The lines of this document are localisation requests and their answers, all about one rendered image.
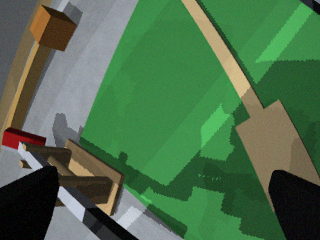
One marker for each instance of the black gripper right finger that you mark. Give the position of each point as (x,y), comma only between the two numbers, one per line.
(297,205)

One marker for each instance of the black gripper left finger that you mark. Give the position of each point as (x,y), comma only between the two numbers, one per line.
(26,205)

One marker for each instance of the green flat mat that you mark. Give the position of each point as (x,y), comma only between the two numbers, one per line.
(166,112)

